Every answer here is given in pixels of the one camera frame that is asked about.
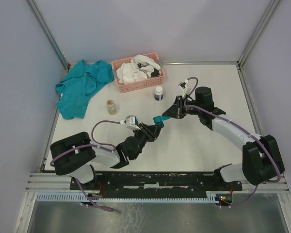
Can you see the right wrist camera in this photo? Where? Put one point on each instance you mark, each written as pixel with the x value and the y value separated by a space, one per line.
pixel 183 86

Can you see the pink plastic basket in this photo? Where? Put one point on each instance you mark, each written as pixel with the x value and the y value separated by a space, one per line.
pixel 137 85

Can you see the white cloth in basket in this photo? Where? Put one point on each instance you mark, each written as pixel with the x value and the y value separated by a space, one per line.
pixel 136 69

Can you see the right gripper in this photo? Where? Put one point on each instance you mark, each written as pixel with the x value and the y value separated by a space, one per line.
pixel 175 110

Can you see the aluminium frame post right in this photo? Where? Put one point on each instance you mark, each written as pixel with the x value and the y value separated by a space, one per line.
pixel 262 26

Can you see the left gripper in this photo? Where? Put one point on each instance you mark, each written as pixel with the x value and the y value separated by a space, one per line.
pixel 155 129

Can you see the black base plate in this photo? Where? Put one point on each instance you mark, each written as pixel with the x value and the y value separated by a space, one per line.
pixel 158 185

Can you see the black item in basket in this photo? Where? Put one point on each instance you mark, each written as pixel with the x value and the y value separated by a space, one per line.
pixel 154 73

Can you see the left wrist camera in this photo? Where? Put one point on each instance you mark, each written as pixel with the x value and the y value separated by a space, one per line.
pixel 130 122

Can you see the aluminium frame post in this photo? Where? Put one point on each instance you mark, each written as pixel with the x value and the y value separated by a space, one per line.
pixel 44 27
pixel 262 26

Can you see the aluminium frame post left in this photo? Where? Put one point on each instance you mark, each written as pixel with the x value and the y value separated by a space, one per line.
pixel 44 27

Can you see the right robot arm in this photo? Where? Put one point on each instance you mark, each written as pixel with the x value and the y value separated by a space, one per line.
pixel 261 158

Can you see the white cap pill bottle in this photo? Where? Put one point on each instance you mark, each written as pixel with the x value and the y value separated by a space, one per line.
pixel 158 93

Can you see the teal shirt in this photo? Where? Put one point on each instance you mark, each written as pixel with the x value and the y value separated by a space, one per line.
pixel 79 85

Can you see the clear vitamin pill bottle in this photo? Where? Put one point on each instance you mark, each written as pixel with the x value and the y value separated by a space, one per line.
pixel 111 107

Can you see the teal pill box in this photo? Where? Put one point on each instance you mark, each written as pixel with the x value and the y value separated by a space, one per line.
pixel 159 120

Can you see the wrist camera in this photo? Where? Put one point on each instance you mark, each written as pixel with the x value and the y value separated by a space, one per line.
pixel 130 122
pixel 183 86

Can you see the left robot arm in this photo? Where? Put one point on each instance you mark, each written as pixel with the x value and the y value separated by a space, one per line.
pixel 73 154

